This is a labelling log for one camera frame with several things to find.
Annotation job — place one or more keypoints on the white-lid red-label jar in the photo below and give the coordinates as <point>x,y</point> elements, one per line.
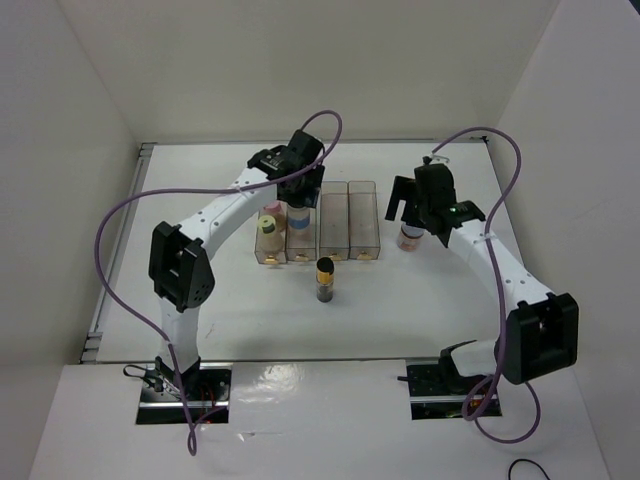
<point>409,237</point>

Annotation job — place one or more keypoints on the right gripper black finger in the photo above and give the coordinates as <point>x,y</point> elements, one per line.
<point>403,189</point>
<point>392,208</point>

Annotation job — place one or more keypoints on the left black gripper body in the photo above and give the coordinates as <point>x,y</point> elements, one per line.
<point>306,193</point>

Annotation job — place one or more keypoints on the yellow-lid spice jar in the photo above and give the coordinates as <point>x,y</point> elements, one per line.
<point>270,239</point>

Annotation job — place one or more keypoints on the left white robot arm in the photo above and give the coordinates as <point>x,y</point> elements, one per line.
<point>181,254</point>

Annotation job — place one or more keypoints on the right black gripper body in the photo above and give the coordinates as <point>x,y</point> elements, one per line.
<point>416,206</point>

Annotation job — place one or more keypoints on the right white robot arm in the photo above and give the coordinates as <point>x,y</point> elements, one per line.
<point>541,333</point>

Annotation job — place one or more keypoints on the blue-label silver-lid jar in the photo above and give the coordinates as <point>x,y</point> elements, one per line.
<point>298,218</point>

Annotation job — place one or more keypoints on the clear bin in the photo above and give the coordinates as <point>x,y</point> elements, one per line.
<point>334,221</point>
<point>301,247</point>
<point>364,237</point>
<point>271,258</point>

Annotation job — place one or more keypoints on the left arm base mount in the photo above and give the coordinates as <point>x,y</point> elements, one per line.
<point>207,393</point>

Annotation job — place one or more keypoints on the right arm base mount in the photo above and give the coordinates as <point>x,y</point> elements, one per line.
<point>433,394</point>

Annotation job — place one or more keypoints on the pink-lid spice jar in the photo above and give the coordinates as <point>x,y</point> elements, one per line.
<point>276,210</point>

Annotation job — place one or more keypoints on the gold-band dark bottle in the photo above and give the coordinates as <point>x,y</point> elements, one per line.
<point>325,269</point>

